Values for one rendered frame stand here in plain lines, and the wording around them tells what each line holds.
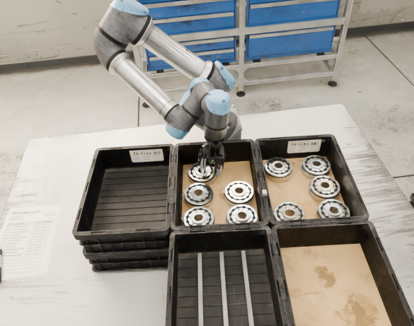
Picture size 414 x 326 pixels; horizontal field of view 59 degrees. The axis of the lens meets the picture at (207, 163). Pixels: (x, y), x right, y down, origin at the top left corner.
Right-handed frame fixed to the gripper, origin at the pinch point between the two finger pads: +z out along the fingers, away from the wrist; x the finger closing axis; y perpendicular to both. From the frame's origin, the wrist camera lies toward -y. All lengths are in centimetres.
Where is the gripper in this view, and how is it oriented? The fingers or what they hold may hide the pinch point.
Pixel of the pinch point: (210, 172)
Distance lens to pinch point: 137.5
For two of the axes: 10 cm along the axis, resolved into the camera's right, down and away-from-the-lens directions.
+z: -0.7, 7.2, 6.9
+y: 0.3, 6.9, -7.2
